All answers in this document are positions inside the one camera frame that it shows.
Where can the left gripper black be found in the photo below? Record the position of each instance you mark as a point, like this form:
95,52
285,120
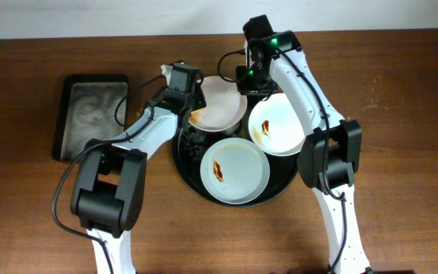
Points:
190,105

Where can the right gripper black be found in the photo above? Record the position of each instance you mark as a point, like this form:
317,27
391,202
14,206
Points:
255,87

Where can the white plate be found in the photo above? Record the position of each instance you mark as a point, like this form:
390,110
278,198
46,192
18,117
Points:
274,126

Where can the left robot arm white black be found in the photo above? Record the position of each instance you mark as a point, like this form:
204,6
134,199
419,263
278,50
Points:
109,188

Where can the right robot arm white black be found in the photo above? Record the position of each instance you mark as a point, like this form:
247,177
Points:
330,153

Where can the black round tray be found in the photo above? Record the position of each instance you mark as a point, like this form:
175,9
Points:
189,146

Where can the black rectangular soapy water tray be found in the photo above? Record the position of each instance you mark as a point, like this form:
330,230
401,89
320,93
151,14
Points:
90,108

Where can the light blue plate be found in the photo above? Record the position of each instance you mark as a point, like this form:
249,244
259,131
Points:
235,171

